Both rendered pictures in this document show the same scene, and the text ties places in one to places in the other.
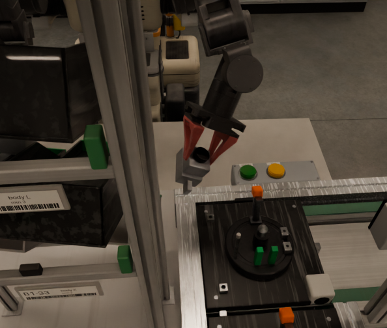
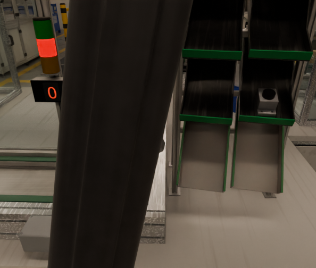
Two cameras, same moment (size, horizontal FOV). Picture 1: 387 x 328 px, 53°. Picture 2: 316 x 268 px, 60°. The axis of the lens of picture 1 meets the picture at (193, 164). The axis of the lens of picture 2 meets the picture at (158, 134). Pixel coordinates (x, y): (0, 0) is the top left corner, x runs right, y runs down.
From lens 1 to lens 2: 113 cm
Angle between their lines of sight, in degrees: 104
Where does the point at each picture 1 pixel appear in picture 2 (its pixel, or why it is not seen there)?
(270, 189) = not seen: hidden behind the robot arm
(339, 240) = (50, 191)
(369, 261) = (42, 180)
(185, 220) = (158, 197)
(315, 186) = (40, 209)
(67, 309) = (233, 190)
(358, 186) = (2, 210)
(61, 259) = (252, 216)
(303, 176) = (42, 218)
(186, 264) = (160, 171)
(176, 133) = not seen: outside the picture
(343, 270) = not seen: hidden behind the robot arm
